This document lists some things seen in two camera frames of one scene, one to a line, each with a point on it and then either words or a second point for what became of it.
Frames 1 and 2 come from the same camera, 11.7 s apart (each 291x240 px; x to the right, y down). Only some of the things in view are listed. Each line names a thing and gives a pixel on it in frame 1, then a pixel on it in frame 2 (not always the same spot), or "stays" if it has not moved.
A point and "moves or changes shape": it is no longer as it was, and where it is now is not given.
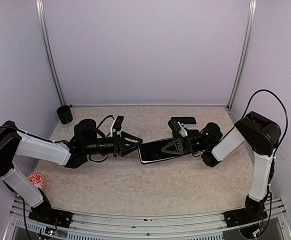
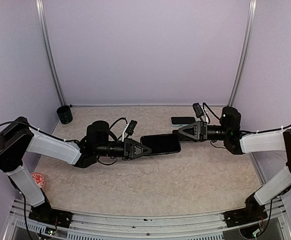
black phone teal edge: [186, 121] stays
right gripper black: [181, 146] to [200, 131]
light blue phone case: [187, 121] stays
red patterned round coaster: [37, 179] stays
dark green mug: [64, 114] stays
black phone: [152, 151] moves or changes shape
